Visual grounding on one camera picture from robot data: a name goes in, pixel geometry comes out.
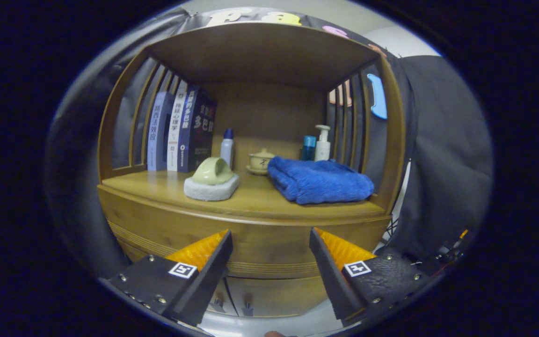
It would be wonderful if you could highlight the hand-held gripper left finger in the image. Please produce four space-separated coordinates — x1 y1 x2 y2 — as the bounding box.
99 229 233 327

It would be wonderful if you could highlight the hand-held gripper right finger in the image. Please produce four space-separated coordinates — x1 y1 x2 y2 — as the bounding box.
309 227 431 327

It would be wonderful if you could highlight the wooden drawer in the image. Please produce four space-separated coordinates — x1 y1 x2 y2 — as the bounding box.
97 185 392 280

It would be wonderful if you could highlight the pale green handled scrubbing sponge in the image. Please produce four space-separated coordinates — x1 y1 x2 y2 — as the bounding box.
183 157 240 202

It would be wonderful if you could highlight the wooden cabinet door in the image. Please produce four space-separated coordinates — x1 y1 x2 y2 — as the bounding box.
226 276 331 318
206 276 237 315

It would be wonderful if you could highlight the wooden countertop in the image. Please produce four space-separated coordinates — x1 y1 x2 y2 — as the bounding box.
101 169 387 220

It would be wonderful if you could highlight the wooden cabinet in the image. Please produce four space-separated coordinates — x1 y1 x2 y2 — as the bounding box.
97 21 407 319

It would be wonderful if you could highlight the blue folded towel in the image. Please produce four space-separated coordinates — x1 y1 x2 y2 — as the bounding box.
267 156 375 205

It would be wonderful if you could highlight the black equipment with orange tip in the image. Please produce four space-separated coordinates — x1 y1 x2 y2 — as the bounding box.
415 228 469 274

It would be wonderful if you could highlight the white pump bottle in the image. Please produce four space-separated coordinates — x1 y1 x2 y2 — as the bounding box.
314 125 331 162

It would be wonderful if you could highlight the teal bottle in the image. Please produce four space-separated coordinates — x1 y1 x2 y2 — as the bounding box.
301 136 317 161

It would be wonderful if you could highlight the beige lidded teacup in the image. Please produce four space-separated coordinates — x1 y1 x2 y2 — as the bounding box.
246 148 276 176

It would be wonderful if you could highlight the white bottle with blue cap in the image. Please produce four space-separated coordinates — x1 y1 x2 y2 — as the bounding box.
220 128 235 170

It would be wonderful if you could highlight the dark blue book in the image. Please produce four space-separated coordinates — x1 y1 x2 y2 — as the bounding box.
177 86 218 173

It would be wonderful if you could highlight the white book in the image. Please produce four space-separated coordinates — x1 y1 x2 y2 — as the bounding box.
167 89 189 172

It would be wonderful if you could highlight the light blue book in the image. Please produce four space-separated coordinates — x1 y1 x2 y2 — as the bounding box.
147 91 175 172

